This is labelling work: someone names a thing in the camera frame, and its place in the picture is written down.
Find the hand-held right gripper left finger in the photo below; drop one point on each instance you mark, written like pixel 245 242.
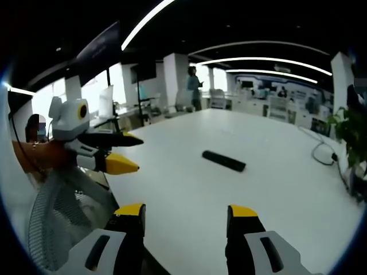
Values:
pixel 126 229

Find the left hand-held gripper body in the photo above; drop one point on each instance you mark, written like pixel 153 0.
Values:
pixel 70 123

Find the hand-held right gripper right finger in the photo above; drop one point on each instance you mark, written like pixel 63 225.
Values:
pixel 246 232

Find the black remote control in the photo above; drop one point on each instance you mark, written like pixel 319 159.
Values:
pixel 224 161

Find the black pole stand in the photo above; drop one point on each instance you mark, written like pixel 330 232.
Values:
pixel 139 103

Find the dark hanging screen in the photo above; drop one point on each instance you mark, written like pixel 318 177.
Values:
pixel 99 54

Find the white office chair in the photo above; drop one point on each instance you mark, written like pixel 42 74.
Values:
pixel 217 98
pixel 279 107

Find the green potted plant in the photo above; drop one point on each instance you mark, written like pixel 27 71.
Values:
pixel 351 134

